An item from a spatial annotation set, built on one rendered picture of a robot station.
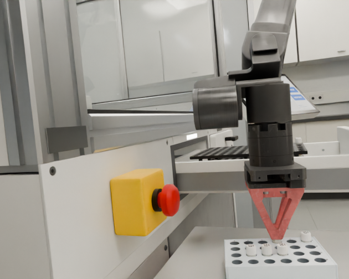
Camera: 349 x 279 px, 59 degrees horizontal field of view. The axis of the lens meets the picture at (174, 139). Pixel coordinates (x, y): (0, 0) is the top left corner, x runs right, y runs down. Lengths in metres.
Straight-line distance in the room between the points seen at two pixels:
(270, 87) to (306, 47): 3.58
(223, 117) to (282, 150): 0.08
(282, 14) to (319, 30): 3.50
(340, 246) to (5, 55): 0.51
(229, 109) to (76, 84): 0.19
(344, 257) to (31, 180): 0.42
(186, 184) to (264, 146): 0.24
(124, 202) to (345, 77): 4.10
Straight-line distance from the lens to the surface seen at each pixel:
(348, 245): 0.57
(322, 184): 0.57
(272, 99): 0.40
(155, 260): 0.56
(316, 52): 3.98
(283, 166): 0.40
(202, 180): 0.59
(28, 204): 0.32
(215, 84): 0.43
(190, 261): 0.50
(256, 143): 0.41
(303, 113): 1.68
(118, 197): 0.38
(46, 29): 0.33
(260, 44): 0.44
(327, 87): 4.31
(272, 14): 0.54
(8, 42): 0.33
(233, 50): 2.31
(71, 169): 0.33
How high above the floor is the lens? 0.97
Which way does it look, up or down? 3 degrees down
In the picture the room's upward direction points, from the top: 5 degrees counter-clockwise
